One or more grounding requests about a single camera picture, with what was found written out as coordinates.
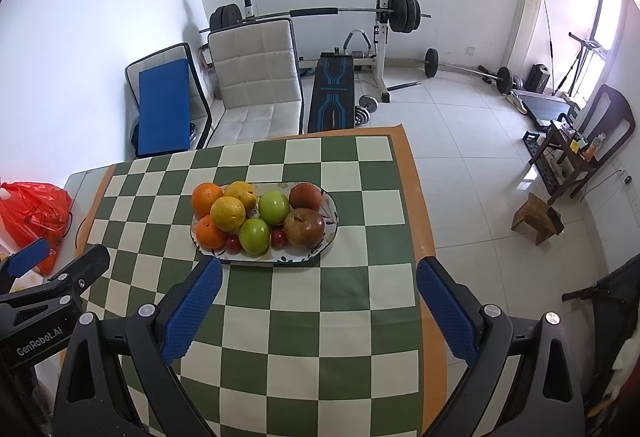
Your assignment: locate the green apple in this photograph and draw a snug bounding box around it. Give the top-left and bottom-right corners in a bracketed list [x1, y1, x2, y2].
[238, 217, 272, 255]
[258, 190, 291, 226]

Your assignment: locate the chair with blue cushion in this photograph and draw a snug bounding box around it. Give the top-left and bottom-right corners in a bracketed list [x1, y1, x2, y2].
[124, 43, 213, 158]

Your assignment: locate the curved barbell with plates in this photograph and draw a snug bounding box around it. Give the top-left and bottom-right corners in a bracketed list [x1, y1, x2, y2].
[424, 48, 523, 95]

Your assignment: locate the red plastic bag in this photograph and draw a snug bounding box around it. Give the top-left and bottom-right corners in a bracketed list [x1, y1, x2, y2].
[0, 182, 73, 275]

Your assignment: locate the black perforated panel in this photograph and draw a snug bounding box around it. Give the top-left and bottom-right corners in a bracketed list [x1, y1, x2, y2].
[522, 131, 563, 195]

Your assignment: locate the window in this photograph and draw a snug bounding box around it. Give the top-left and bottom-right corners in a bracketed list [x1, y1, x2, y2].
[590, 0, 627, 82]

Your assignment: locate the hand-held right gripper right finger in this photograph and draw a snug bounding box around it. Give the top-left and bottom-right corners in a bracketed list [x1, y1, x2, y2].
[416, 257, 586, 437]

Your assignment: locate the black treadmill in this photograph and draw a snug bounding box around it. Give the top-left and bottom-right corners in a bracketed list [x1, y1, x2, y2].
[517, 32, 608, 128]

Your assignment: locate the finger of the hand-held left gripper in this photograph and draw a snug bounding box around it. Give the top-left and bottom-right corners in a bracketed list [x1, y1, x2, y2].
[0, 244, 111, 314]
[0, 238, 51, 290]

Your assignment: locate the white barbell rack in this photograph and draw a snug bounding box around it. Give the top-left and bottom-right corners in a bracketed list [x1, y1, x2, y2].
[237, 0, 396, 105]

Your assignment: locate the orange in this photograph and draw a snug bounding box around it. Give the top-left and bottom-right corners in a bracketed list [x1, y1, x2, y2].
[195, 214, 227, 250]
[192, 183, 225, 218]

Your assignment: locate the white quilted sofa chair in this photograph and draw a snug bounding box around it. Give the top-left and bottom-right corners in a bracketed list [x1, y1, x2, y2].
[206, 18, 306, 148]

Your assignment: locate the small wooden stool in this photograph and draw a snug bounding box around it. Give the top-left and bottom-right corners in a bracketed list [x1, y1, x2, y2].
[511, 193, 566, 246]

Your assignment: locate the black blue weight bench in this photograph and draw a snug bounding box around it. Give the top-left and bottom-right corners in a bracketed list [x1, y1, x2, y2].
[299, 29, 377, 134]

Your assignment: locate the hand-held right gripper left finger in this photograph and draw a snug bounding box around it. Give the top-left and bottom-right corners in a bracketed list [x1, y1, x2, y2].
[52, 257, 224, 437]

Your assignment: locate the dark wooden chair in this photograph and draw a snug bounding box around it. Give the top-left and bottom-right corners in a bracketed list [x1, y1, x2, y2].
[580, 84, 636, 168]

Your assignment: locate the yellow citrus fruit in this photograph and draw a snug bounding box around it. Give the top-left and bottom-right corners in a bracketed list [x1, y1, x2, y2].
[223, 181, 258, 210]
[210, 196, 247, 233]

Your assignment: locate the patterned white oval plate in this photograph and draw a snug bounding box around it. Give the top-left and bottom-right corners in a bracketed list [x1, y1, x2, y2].
[190, 181, 340, 265]

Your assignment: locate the black box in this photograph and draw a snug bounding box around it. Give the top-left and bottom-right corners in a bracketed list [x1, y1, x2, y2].
[527, 63, 551, 94]

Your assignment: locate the dark red peach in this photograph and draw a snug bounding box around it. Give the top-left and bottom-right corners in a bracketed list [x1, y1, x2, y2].
[288, 183, 322, 212]

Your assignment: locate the green white checkered tablecloth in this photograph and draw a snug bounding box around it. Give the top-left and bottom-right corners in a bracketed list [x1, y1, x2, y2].
[75, 126, 453, 437]

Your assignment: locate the long barbell with black plates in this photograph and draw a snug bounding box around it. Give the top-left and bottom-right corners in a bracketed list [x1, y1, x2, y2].
[199, 0, 432, 36]

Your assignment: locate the red-brown apple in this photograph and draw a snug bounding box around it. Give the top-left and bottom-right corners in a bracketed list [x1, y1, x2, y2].
[283, 208, 325, 249]

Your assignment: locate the dark wooden side table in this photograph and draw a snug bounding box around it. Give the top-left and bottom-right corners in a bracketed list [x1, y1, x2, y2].
[530, 119, 601, 205]

